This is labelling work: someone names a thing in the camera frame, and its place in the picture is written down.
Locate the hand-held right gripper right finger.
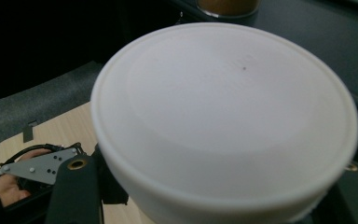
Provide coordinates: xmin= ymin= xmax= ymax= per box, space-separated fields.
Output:
xmin=307 ymin=161 xmax=358 ymax=224

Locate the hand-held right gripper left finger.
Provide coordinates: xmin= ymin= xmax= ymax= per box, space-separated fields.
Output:
xmin=45 ymin=155 xmax=104 ymax=224

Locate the white plastic bowl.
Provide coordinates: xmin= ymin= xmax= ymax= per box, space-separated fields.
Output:
xmin=89 ymin=21 xmax=358 ymax=224

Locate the glass measuring beaker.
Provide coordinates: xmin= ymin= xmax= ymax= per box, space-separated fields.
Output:
xmin=195 ymin=0 xmax=262 ymax=19

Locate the dark tape piece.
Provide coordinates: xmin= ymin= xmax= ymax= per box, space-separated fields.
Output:
xmin=22 ymin=120 xmax=40 ymax=144

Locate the brown powder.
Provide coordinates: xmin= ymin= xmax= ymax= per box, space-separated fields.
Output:
xmin=198 ymin=0 xmax=259 ymax=16

